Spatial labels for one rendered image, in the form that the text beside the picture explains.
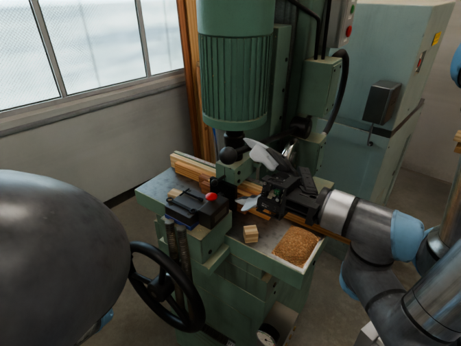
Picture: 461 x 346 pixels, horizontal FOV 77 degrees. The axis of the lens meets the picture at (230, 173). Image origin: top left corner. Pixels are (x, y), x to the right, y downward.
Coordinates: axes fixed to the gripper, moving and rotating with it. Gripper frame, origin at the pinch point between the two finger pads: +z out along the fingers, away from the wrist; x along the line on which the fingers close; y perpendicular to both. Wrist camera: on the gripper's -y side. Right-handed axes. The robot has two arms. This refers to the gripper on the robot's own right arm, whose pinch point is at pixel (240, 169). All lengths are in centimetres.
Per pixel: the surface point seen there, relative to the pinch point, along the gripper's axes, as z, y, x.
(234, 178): 8.8, -13.4, 10.3
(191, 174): 29.4, -18.6, 18.2
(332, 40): -2.3, -39.2, -28.1
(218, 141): 65, -86, 32
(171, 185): 32.7, -12.4, 21.4
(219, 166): 14.0, -12.9, 8.1
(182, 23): 124, -116, -29
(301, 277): -18.4, -3.6, 23.3
